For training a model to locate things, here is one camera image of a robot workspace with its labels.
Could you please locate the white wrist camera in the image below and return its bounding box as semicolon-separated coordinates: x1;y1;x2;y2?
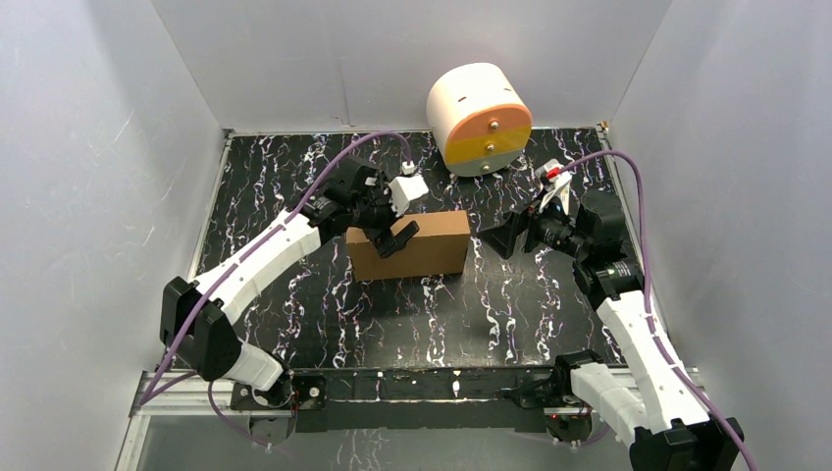
388;161;429;217
535;159;572;213

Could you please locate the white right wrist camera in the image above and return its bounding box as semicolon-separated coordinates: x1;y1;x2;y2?
535;159;572;213

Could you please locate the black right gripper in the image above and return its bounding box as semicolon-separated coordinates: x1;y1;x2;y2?
477;189;591;260

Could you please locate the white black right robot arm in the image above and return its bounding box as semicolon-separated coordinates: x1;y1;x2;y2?
478;190;744;470

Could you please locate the white orange yellow cylinder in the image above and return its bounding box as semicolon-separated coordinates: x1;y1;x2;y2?
426;63;533;178

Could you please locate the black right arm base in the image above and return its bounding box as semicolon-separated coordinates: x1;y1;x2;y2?
495;349;610;447

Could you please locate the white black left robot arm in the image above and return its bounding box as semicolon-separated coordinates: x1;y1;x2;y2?
160;156;429;408

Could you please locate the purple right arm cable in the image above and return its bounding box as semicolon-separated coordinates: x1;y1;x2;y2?
558;149;760;471

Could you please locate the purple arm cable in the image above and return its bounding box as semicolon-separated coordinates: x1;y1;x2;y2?
558;149;760;471
136;131;415;448

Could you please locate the brown cardboard box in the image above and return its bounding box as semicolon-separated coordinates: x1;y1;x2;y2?
345;210;471;282

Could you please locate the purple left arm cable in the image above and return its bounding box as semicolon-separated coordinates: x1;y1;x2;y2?
136;131;415;448

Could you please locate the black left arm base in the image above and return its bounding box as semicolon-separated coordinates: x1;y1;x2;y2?
231;370;327;411

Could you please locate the aluminium frame rail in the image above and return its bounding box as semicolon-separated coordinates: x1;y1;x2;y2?
115;367;731;471

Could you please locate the blue white packaged item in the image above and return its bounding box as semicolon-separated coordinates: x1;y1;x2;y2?
540;175;571;215

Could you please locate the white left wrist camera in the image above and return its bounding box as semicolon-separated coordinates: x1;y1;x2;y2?
388;161;429;217

